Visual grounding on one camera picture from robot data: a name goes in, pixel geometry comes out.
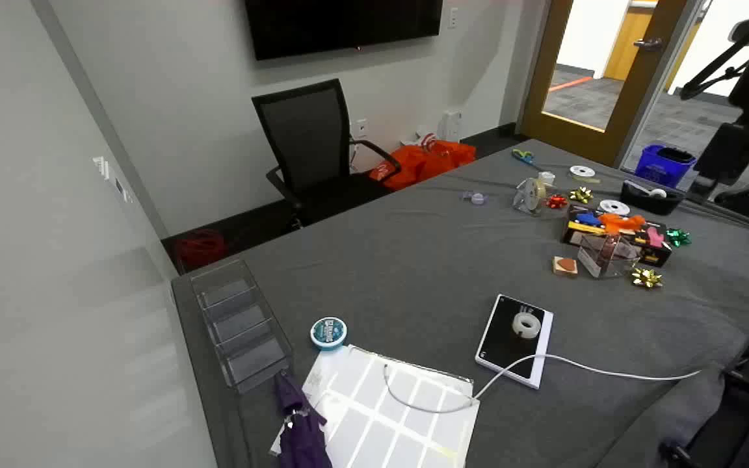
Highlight grey tablecloth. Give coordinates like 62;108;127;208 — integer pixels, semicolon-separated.
169;138;749;468

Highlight black box of bows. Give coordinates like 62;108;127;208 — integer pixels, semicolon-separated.
561;205;677;272

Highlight orange plastic bag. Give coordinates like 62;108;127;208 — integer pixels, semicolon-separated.
366;138;481;194

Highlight white wall light switch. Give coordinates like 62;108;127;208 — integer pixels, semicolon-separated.
91;153;130;204

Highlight black mesh office chair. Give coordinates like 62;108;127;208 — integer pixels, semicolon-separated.
251;75;405;230

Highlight black tape dispenser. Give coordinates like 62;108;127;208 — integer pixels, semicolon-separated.
620;177;687;220

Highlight blue plastic bin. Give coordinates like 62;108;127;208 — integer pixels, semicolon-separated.
632;144;698;191

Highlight small white tape roll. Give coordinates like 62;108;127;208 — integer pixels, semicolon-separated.
511;311;544;341

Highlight blue green handled scissors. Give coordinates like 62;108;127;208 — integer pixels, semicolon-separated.
511;148;547;172

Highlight wooden glass door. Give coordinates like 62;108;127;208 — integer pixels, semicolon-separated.
518;0;698;168

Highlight red cord bundle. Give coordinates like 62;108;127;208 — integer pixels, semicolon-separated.
173;230;231;274

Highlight clear plastic tray organizer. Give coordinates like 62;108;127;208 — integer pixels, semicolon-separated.
191;264;293;396

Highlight clear plastic cup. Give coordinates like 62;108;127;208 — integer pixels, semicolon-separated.
511;174;551;216

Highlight teal tape roll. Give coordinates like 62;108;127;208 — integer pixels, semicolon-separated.
308;315;352;354

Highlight white tablet cable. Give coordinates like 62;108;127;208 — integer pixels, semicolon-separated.
381;350;704;416

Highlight black tablet white frame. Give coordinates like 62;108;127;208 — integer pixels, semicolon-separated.
474;291;557;390

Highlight black wall television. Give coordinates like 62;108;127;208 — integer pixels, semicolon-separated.
241;0;446;62

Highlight purple cloth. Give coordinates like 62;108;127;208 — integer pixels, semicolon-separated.
267;369;336;468

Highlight white label sheet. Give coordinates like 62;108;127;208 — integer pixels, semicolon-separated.
300;344;483;468

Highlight white wall outlet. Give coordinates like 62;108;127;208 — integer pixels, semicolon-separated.
443;108;469;140

